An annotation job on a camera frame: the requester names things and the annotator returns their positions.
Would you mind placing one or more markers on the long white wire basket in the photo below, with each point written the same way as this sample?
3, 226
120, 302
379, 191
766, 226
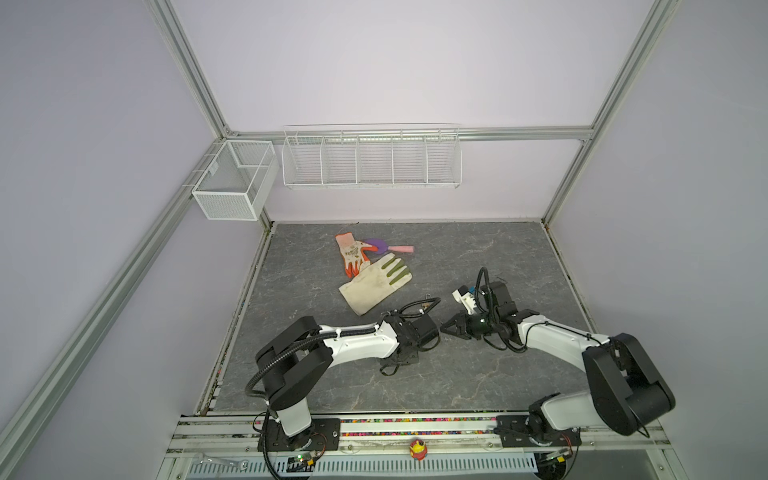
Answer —
372, 156

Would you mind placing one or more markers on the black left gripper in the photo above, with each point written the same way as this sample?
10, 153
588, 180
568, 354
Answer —
413, 358

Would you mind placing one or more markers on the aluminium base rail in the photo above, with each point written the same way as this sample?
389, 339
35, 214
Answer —
453, 445

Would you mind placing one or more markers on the cream green work glove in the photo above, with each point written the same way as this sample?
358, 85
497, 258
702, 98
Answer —
375, 283

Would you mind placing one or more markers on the red emergency stop button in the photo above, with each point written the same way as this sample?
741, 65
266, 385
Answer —
418, 450

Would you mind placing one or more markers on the small white mesh basket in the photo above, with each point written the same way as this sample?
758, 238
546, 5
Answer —
237, 181

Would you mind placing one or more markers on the red white work glove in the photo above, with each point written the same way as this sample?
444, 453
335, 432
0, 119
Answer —
354, 253

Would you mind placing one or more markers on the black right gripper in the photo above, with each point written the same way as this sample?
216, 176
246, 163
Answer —
458, 332

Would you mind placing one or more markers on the purple trowel pink handle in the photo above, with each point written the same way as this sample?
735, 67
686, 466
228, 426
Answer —
382, 247

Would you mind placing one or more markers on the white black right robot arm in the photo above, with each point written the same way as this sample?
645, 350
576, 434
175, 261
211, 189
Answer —
625, 390

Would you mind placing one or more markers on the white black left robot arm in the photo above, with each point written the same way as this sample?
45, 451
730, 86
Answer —
290, 365

